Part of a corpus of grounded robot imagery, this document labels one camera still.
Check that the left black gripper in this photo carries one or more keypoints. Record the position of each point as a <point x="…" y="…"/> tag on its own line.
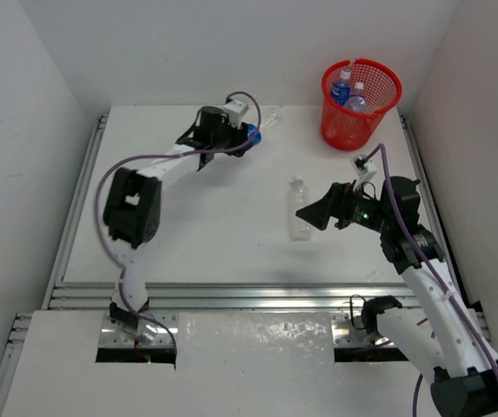
<point x="237" y="142"/>

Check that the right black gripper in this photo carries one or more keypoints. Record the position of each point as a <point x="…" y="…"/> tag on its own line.
<point x="335" y="203"/>

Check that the clear plastic bottle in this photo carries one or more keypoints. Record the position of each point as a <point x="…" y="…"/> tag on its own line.
<point x="297" y="198"/>

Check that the blue label bottle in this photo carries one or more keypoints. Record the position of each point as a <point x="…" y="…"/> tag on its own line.
<point x="358" y="89"/>
<point x="271" y="119"/>
<point x="341" y="87"/>

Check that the clear plastic bottle diagonal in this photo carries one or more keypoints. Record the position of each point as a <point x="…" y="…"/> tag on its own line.
<point x="356" y="104"/>

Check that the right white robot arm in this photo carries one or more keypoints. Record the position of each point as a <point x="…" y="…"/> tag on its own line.
<point x="457" y="362"/>

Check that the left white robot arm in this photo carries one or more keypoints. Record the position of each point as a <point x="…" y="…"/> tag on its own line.
<point x="127" y="203"/>

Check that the red mesh plastic bin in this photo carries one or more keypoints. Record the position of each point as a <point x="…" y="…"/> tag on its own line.
<point x="345" y="129"/>

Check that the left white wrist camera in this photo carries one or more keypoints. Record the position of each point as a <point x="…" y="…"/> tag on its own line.
<point x="235" y="111"/>

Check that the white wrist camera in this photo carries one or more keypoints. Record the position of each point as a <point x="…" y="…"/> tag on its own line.
<point x="235" y="111"/>
<point x="364" y="168"/>

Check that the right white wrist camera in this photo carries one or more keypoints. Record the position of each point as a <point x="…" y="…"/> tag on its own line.
<point x="364" y="168"/>

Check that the aluminium front rail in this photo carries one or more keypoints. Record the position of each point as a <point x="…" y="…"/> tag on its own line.
<point x="248" y="297"/>

